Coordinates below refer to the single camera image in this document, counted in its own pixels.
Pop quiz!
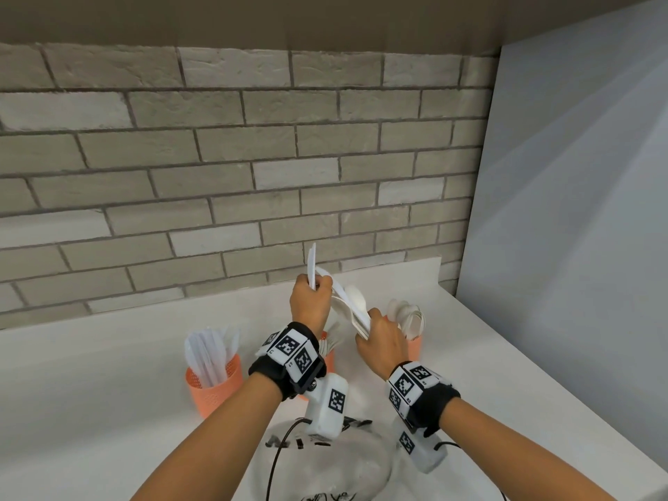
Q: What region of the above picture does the person's right hand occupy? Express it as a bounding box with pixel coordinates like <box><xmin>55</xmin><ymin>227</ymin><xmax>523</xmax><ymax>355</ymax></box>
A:
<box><xmin>355</xmin><ymin>307</ymin><xmax>411</xmax><ymax>381</ymax></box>

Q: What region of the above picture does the person's left hand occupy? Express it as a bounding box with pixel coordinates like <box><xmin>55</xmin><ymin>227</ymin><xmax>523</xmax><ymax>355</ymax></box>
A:
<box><xmin>289</xmin><ymin>272</ymin><xmax>335</xmax><ymax>332</ymax></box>

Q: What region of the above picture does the bundle of mixed white cutlery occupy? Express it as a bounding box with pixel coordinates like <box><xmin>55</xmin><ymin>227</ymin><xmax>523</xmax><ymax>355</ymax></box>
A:
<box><xmin>315</xmin><ymin>266</ymin><xmax>374</xmax><ymax>341</ymax></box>

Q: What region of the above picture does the person's right forearm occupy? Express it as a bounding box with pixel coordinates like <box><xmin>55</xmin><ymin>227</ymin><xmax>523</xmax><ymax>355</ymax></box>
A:
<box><xmin>437</xmin><ymin>398</ymin><xmax>603</xmax><ymax>501</ymax></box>

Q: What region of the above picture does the person's left forearm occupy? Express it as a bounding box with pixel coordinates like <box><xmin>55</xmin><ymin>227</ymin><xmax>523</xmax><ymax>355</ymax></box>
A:
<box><xmin>130</xmin><ymin>371</ymin><xmax>286</xmax><ymax>501</ymax></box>

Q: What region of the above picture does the bunch of white plastic spoons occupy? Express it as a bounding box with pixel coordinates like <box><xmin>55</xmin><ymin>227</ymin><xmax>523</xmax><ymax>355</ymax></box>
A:
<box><xmin>385</xmin><ymin>298</ymin><xmax>430</xmax><ymax>340</ymax></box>

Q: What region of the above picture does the bunch of white plastic forks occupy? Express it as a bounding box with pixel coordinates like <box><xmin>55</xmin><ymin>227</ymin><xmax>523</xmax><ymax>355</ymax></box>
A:
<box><xmin>323</xmin><ymin>322</ymin><xmax>346</xmax><ymax>356</ymax></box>

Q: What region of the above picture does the bunch of white plastic knives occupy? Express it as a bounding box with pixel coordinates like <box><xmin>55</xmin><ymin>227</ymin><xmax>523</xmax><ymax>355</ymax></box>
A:
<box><xmin>184</xmin><ymin>327</ymin><xmax>241</xmax><ymax>388</ymax></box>

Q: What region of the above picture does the clear plastic bag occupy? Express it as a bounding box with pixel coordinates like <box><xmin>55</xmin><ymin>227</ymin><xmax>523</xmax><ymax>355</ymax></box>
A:
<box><xmin>249</xmin><ymin>418</ymin><xmax>396</xmax><ymax>501</ymax></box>

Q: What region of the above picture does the white partition board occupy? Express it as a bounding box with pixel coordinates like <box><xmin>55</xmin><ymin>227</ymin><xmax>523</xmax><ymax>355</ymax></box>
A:
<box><xmin>453</xmin><ymin>0</ymin><xmax>668</xmax><ymax>472</ymax></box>

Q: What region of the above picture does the black left wrist strap with markers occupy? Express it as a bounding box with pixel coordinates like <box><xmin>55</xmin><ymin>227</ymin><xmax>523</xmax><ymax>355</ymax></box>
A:
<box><xmin>248</xmin><ymin>321</ymin><xmax>327</xmax><ymax>402</ymax></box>

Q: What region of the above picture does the black wrist strap with markers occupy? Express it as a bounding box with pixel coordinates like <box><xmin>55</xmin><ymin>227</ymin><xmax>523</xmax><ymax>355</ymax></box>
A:
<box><xmin>385</xmin><ymin>361</ymin><xmax>462</xmax><ymax>439</ymax></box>
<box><xmin>248</xmin><ymin>321</ymin><xmax>327</xmax><ymax>402</ymax></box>

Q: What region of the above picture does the black right wrist strap with markers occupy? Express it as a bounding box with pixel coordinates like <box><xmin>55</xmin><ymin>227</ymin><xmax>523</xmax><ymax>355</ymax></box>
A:
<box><xmin>385</xmin><ymin>361</ymin><xmax>462</xmax><ymax>439</ymax></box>

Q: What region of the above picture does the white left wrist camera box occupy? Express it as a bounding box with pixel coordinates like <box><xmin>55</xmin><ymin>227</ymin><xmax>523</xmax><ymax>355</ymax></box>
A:
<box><xmin>304</xmin><ymin>373</ymin><xmax>350</xmax><ymax>442</ymax></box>

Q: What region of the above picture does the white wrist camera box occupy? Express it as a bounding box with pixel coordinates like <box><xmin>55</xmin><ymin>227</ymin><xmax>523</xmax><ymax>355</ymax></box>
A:
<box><xmin>304</xmin><ymin>373</ymin><xmax>350</xmax><ymax>442</ymax></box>
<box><xmin>391</xmin><ymin>417</ymin><xmax>451</xmax><ymax>475</ymax></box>

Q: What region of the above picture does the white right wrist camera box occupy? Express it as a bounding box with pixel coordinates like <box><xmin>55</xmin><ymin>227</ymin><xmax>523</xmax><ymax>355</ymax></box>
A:
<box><xmin>391</xmin><ymin>417</ymin><xmax>451</xmax><ymax>475</ymax></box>

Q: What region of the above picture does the black cable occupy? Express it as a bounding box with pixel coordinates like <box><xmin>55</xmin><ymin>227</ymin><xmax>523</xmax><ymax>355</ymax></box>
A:
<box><xmin>434</xmin><ymin>440</ymin><xmax>508</xmax><ymax>501</ymax></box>
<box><xmin>265</xmin><ymin>417</ymin><xmax>315</xmax><ymax>501</ymax></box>

